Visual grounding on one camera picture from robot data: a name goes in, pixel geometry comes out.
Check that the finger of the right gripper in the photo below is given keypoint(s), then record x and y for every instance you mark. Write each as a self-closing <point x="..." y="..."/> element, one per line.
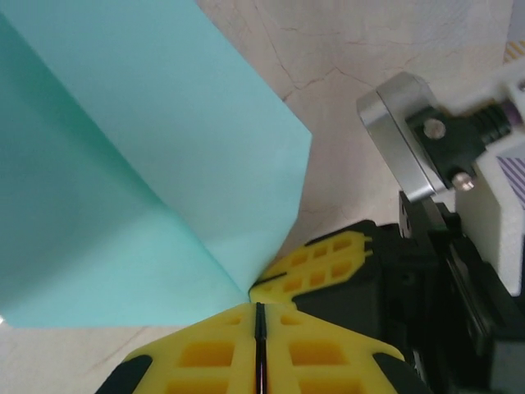
<point x="283" y="289"/>
<point x="295" y="260"/>

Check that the right white camera bracket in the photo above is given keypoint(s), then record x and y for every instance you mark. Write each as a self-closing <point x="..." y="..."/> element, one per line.
<point x="492" y="205"/>

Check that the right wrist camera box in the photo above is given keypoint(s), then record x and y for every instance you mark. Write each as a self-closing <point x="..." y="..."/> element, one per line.
<point x="385" y="123"/>

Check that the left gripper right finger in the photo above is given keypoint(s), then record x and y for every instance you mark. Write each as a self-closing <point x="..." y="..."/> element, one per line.
<point x="283" y="332"/>

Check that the teal paper sheet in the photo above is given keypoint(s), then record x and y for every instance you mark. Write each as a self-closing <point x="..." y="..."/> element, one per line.
<point x="164" y="143"/>

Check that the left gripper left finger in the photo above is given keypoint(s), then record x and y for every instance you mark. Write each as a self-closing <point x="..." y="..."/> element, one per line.
<point x="242" y="328"/>

